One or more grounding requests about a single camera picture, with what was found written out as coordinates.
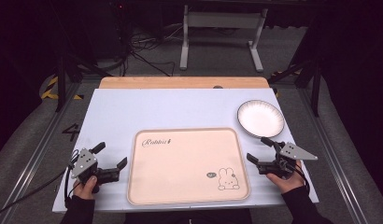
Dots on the white board sheet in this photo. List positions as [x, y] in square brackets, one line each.
[118, 112]

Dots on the yellow and black floor tape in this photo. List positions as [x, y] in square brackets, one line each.
[51, 92]

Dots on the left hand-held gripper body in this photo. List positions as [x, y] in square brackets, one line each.
[84, 162]

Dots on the black equipment tower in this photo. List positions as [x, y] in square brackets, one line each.
[116, 28]

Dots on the grey metal stand frame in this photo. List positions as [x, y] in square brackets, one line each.
[224, 20]

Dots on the white plate with dark rim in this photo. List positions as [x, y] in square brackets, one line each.
[260, 118]

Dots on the black tripod stand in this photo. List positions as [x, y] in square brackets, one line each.
[315, 84]
[60, 84]

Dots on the beige tray with rabbit print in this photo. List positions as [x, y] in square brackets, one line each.
[186, 168]

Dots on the aluminium floor rail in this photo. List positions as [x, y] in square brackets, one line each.
[331, 149]
[40, 152]

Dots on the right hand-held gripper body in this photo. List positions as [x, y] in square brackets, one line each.
[292, 151]

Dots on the person's left hand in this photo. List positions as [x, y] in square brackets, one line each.
[85, 189]

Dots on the person's right hand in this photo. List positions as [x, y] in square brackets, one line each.
[286, 184]

